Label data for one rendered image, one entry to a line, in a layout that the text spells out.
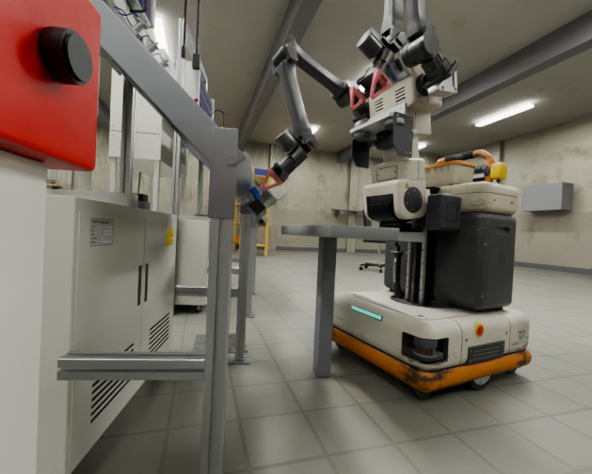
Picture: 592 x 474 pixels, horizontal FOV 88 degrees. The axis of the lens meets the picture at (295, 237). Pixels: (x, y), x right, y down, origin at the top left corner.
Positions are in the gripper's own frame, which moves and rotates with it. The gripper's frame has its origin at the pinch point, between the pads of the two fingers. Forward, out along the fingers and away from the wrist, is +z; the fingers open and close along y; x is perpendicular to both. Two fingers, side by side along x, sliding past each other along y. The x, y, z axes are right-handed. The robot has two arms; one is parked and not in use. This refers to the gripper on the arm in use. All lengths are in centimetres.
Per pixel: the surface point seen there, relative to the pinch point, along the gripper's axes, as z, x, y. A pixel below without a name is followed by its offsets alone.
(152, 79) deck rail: 6, -25, 49
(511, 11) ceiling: -385, 25, -228
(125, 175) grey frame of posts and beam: 36, -44, -21
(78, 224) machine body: 36, -15, 47
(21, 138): 19, -5, 89
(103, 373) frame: 51, 10, 53
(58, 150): 19, -5, 85
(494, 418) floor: -1, 106, 22
